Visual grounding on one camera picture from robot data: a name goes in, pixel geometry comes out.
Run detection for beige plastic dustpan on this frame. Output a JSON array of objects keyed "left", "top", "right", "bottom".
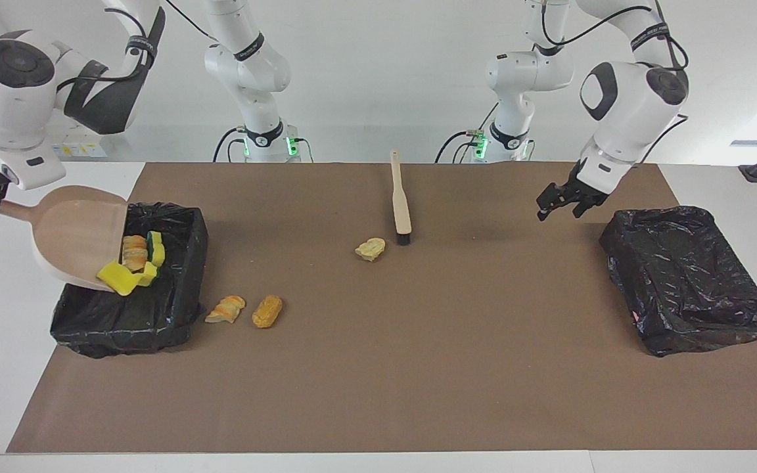
[{"left": 0, "top": 185, "right": 129, "bottom": 292}]

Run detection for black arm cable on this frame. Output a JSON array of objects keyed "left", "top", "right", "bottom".
[
  {"left": 55, "top": 0, "right": 221, "bottom": 85},
  {"left": 539, "top": 0, "right": 689, "bottom": 165}
]

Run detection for striped orange croissant piece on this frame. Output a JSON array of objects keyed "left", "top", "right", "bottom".
[{"left": 204, "top": 295, "right": 246, "bottom": 325}]

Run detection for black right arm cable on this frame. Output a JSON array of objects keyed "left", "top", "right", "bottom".
[{"left": 55, "top": 0, "right": 221, "bottom": 85}]

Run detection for brown table mat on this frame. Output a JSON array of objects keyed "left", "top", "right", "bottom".
[{"left": 6, "top": 162, "right": 757, "bottom": 454}]

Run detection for open black bag-lined bin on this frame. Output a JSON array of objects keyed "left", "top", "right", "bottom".
[{"left": 50, "top": 202, "right": 209, "bottom": 359}]

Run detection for pale bread lump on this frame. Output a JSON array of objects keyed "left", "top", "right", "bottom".
[{"left": 355, "top": 237, "right": 386, "bottom": 263}]

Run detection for pale striped pastry chunk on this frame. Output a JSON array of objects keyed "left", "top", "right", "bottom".
[{"left": 121, "top": 235, "right": 149, "bottom": 272}]

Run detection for brown bread roll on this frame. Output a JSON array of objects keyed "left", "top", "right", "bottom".
[{"left": 252, "top": 295, "right": 283, "bottom": 328}]

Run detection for white wall box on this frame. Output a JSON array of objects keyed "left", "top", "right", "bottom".
[{"left": 50, "top": 128, "right": 108, "bottom": 158}]

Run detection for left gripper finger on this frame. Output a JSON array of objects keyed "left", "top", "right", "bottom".
[
  {"left": 536, "top": 184, "right": 570, "bottom": 222},
  {"left": 572, "top": 196, "right": 607, "bottom": 220}
]

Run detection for plain yellow sponge piece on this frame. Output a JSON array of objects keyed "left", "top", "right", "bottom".
[{"left": 96, "top": 261, "right": 139, "bottom": 296}]

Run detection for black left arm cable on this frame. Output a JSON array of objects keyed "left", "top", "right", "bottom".
[{"left": 539, "top": 0, "right": 689, "bottom": 165}]

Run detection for beige brush black bristles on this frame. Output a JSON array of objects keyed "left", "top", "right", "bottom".
[{"left": 390, "top": 150, "right": 413, "bottom": 246}]

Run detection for crumpled black bag-lined bin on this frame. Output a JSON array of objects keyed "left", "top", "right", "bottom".
[{"left": 599, "top": 206, "right": 757, "bottom": 358}]

